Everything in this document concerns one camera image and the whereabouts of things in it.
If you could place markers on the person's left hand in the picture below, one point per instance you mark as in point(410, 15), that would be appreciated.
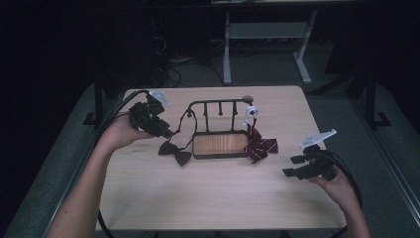
point(120, 134)

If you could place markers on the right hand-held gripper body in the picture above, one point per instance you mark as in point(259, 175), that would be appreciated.
point(322, 165)

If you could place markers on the red striped bow tie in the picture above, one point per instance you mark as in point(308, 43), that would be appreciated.
point(261, 147)

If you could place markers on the grey round table disc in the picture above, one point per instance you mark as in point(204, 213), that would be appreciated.
point(247, 98)

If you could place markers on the black metal stand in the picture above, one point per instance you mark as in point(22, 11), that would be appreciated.
point(371, 99)
point(98, 99)

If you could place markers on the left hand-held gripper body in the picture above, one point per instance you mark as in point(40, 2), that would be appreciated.
point(147, 114)

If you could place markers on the person's right hand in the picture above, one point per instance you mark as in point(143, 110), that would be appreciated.
point(336, 190)

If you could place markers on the grey metal desk frame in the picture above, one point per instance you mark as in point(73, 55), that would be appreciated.
point(264, 30)

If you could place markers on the metal frame rail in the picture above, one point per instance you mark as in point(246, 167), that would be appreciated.
point(389, 158)
point(71, 188)

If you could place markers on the black hook rack wooden base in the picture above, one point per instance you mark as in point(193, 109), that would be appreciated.
point(220, 144)

